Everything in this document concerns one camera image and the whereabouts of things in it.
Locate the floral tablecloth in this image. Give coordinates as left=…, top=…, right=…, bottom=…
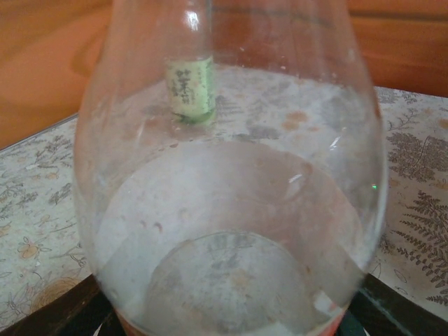
left=0, top=62, right=448, bottom=336

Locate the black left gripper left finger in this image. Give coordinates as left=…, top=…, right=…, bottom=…
left=0, top=276, right=123, bottom=336

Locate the clear bottle with green label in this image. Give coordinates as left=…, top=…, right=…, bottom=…
left=164, top=0, right=217, bottom=126

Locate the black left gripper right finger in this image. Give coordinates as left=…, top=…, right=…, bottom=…
left=335, top=276, right=448, bottom=336

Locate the clear bottle with red label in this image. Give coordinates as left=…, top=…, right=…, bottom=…
left=71, top=0, right=389, bottom=336

